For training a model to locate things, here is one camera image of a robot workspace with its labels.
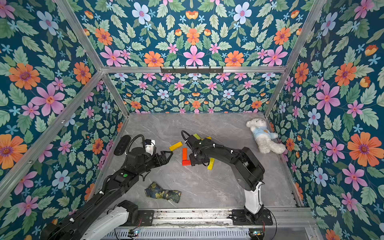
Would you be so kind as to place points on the white teddy bear blue shirt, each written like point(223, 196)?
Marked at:
point(264, 138)

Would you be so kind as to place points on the red block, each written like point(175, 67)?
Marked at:
point(186, 163)

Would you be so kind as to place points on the lime green block upper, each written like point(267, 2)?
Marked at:
point(197, 136)

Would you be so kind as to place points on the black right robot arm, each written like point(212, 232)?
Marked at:
point(247, 169)

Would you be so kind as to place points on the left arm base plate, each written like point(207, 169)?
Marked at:
point(143, 218)

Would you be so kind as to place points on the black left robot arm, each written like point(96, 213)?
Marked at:
point(87, 221)

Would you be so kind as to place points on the yellow block lower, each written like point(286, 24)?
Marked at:
point(211, 164)

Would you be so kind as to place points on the orange block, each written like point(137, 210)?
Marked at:
point(185, 154)

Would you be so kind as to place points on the yellow block far left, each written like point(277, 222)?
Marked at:
point(175, 146)

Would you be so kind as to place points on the black hook rail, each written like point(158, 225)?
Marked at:
point(190, 70)

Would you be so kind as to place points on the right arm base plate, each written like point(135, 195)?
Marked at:
point(243, 217)

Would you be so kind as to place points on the black oval pad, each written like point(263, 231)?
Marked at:
point(122, 145)

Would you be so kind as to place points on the dark floral cloth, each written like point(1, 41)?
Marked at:
point(155, 191)

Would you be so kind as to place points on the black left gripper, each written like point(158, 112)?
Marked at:
point(164, 161)

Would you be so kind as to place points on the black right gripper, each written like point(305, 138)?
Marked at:
point(193, 159)

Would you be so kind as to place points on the white ventilation grille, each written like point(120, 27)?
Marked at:
point(182, 234)

